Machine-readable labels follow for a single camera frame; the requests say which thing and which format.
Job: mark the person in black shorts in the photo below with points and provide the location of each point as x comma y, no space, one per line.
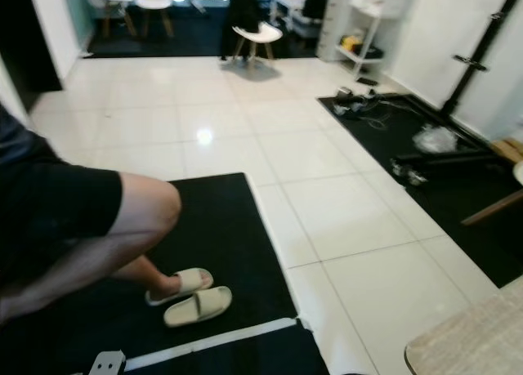
65,203

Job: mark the beige slipper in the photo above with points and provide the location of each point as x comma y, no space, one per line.
199,306
189,280

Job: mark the white tape strip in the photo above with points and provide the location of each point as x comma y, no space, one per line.
212,339

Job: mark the tall black object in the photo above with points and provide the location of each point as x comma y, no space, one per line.
243,7

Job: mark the yellow item on shelf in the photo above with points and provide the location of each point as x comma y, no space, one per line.
351,42

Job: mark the white shelf unit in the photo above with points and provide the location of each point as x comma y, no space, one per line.
368,15

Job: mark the clear plastic bag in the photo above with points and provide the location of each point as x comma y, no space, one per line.
431,138

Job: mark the black stand base bar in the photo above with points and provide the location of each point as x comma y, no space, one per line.
449,160

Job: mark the light wooden table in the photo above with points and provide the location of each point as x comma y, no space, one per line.
470,338

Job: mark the wooden chair leg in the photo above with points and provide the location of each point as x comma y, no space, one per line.
494,207

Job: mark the black stand pole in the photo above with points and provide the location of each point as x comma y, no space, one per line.
478,56

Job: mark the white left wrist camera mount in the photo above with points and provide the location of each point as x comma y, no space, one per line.
106,364

